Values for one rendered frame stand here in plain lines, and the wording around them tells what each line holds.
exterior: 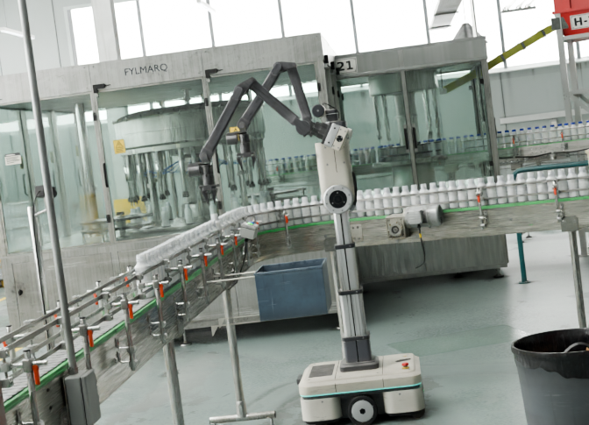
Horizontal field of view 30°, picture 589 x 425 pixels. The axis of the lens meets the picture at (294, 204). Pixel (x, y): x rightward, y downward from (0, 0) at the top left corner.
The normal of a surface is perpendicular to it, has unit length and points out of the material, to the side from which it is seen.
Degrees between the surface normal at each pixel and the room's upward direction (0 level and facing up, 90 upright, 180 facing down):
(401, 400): 90
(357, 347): 90
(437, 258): 90
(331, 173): 101
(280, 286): 90
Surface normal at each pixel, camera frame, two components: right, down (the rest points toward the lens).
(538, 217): -0.40, 0.10
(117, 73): -0.09, 0.07
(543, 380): -0.69, 0.18
